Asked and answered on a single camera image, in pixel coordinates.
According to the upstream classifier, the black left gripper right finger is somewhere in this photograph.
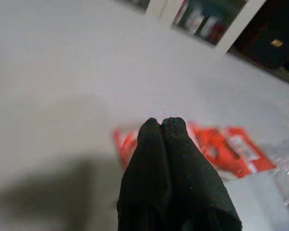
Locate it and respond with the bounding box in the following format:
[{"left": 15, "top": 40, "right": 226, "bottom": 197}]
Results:
[{"left": 158, "top": 117, "right": 243, "bottom": 231}]

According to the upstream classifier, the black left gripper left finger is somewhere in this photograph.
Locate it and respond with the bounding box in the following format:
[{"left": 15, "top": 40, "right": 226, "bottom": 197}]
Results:
[{"left": 117, "top": 117, "right": 172, "bottom": 231}]

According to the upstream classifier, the red snack wrapper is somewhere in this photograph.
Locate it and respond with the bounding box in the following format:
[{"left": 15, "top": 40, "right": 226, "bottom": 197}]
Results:
[{"left": 113, "top": 123, "right": 277, "bottom": 180}]

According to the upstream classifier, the clear crumpled plastic wrapper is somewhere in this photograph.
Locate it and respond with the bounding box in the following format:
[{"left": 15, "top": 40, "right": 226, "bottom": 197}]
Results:
[{"left": 257, "top": 134, "right": 289, "bottom": 210}]

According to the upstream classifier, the white framed glass cabinet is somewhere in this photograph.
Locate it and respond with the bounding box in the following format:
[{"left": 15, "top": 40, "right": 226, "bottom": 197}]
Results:
[{"left": 132, "top": 0, "right": 289, "bottom": 87}]

